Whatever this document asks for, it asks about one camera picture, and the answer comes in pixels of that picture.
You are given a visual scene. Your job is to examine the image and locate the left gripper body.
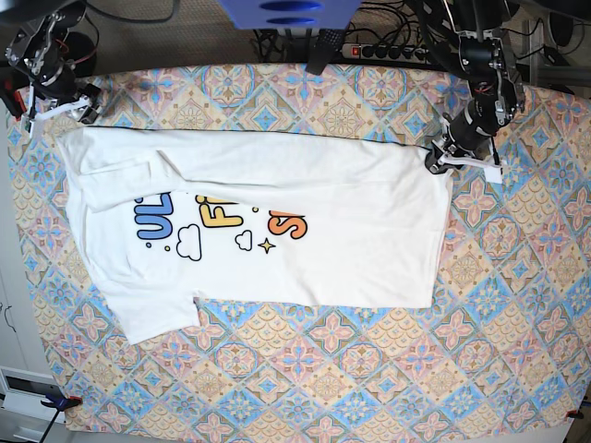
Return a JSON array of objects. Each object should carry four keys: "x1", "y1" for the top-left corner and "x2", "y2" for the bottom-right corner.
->
[{"x1": 424, "y1": 117, "x2": 503, "y2": 183}]

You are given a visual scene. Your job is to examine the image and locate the orange black table clamp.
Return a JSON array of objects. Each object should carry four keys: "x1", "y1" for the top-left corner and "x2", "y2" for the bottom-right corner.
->
[{"x1": 41, "y1": 394, "x2": 82, "y2": 412}]

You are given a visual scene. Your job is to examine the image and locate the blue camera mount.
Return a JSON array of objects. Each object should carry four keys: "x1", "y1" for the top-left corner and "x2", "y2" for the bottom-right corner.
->
[{"x1": 219, "y1": 0, "x2": 361, "y2": 30}]

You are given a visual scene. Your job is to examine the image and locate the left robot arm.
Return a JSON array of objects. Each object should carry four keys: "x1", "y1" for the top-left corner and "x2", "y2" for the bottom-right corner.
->
[{"x1": 416, "y1": 1, "x2": 525, "y2": 184}]

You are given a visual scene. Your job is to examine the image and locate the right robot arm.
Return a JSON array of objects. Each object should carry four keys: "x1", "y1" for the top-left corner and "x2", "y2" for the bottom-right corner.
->
[{"x1": 1, "y1": 1, "x2": 102, "y2": 134}]

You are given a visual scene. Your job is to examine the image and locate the black power strip red switch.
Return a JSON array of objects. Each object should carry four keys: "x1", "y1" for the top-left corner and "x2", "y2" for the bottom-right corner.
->
[{"x1": 341, "y1": 43, "x2": 436, "y2": 64}]

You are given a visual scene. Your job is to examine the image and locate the patterned tile tablecloth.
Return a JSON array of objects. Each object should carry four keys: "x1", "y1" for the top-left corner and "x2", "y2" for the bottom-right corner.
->
[{"x1": 6, "y1": 89, "x2": 590, "y2": 442}]

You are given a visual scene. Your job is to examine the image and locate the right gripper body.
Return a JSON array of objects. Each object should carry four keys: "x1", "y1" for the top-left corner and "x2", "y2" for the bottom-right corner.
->
[{"x1": 21, "y1": 85, "x2": 100, "y2": 134}]

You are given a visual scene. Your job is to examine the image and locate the white printed T-shirt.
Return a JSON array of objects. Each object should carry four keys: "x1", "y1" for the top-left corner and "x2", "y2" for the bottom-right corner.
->
[{"x1": 57, "y1": 126, "x2": 452, "y2": 344}]

